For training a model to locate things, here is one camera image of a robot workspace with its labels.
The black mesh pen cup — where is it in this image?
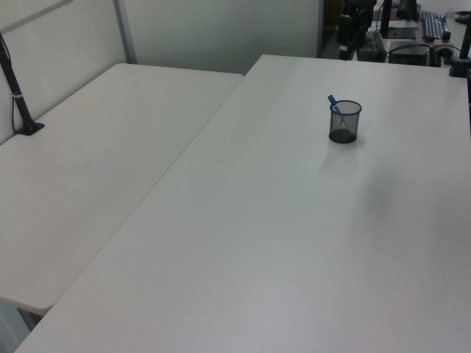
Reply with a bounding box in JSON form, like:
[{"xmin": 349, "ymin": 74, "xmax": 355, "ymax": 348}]
[{"xmin": 328, "ymin": 99, "xmax": 363, "ymax": 144}]

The white side table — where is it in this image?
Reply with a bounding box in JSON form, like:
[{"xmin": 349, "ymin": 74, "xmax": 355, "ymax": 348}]
[{"xmin": 0, "ymin": 63, "xmax": 246, "ymax": 316}]

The black tripod equipment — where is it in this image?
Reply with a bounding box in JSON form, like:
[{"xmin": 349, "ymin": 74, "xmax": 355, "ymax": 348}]
[{"xmin": 337, "ymin": 0, "xmax": 377, "ymax": 62}]

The black box device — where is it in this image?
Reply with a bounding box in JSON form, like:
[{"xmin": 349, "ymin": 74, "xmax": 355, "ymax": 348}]
[{"xmin": 389, "ymin": 40, "xmax": 433, "ymax": 66}]

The black monitor stand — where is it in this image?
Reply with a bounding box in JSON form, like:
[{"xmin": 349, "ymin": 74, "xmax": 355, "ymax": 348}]
[{"xmin": 380, "ymin": 0, "xmax": 394, "ymax": 38}]

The black pole with white band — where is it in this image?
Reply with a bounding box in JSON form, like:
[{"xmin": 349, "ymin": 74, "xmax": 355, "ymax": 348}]
[{"xmin": 0, "ymin": 31, "xmax": 46, "ymax": 138}]

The black table clamp stand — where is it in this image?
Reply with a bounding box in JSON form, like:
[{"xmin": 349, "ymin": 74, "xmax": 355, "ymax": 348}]
[{"xmin": 447, "ymin": 21, "xmax": 471, "ymax": 78}]

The black computer keyboard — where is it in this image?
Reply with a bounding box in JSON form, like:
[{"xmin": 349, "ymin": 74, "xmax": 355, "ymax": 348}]
[{"xmin": 421, "ymin": 10, "xmax": 448, "ymax": 42}]

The grey partition frame post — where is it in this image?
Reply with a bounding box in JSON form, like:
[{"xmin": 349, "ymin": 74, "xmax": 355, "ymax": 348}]
[{"xmin": 113, "ymin": 0, "xmax": 138, "ymax": 65}]

